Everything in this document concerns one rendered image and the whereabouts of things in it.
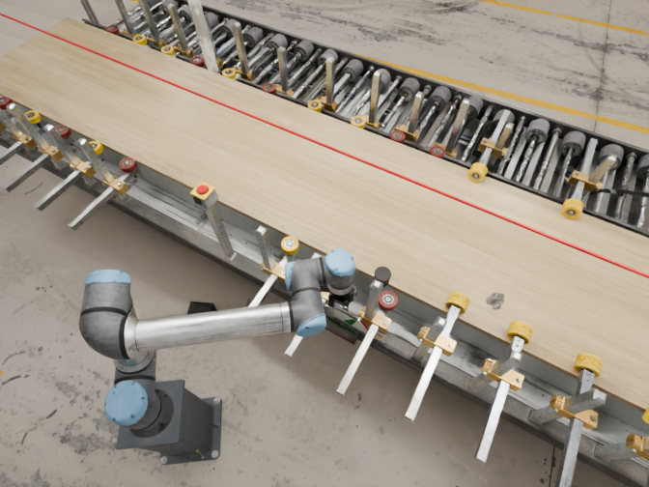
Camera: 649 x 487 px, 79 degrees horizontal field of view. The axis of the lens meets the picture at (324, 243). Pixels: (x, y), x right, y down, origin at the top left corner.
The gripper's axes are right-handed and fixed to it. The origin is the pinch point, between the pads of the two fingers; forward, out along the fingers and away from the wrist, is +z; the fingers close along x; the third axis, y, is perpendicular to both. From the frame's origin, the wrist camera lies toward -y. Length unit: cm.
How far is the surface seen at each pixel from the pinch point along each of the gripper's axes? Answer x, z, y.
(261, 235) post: 5.9, -13.8, -36.2
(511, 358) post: 7, -13, 61
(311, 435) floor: -38, 99, 5
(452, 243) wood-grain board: 55, 11, 29
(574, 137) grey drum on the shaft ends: 157, 17, 64
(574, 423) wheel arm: 3, 5, 90
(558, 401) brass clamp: 8, 4, 83
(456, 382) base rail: 5, 31, 55
